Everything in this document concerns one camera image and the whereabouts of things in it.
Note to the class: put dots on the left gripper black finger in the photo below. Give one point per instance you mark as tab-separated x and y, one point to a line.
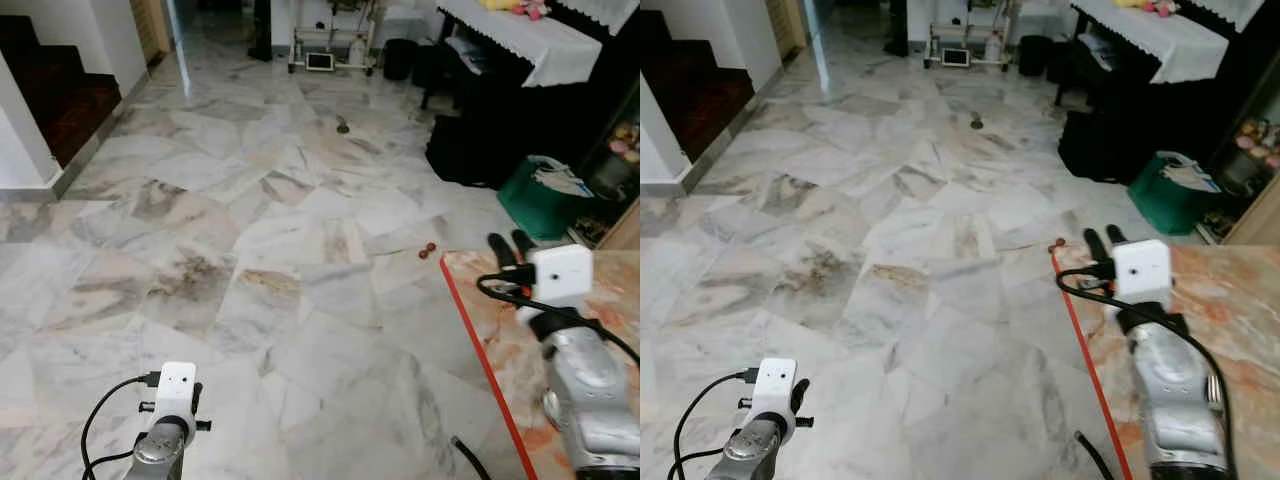
197	398
800	395

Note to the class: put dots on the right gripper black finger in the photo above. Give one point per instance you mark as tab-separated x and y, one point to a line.
1095	245
1116	235
500	250
524	245

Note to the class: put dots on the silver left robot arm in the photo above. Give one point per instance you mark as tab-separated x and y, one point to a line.
160	455
745	455

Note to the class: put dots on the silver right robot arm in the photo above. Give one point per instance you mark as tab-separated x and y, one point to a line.
1170	400
590	400

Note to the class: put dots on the green bag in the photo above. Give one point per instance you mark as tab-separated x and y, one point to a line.
1165	205
530	210

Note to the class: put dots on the white papers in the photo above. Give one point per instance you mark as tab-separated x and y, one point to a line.
560	180
1190	175

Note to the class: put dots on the black bag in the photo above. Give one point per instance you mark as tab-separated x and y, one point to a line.
1100	145
470	150

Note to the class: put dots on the light wooden cabinet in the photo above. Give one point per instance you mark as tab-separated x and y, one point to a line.
625	230
1262	225

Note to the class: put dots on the glass display cabinet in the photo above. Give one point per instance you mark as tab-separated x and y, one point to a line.
620	170
1255	160

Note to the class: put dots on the black upright piano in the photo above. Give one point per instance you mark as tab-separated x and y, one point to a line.
1190	100
560	110

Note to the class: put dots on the black waste bin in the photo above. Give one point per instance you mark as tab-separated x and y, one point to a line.
400	60
1035	55

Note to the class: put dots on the white lace cloth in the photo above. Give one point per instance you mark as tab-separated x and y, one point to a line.
1170	40
540	45

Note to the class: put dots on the white plastic bottle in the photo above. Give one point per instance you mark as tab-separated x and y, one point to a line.
992	45
357	50

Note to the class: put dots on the dark wooden staircase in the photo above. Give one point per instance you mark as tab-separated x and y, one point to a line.
60	100
700	100

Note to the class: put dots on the yellow pink plush toys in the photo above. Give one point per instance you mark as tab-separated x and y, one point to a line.
515	7
1150	5

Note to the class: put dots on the white framed tablet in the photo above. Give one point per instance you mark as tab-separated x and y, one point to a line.
320	61
955	57

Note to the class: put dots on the white trolley cart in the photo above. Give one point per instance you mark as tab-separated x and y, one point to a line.
965	35
330	35

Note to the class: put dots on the black floor stand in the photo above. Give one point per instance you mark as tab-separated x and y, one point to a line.
261	30
897	25

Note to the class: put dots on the wooden door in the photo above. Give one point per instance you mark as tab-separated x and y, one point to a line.
150	30
785	25

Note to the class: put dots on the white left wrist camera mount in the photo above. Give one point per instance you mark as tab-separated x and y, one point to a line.
773	390
175	390

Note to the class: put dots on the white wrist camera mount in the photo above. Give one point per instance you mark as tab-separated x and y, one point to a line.
562	275
1142	270
773	390
175	390

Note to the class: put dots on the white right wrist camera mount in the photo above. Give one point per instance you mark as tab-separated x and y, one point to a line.
1142	270
562	275

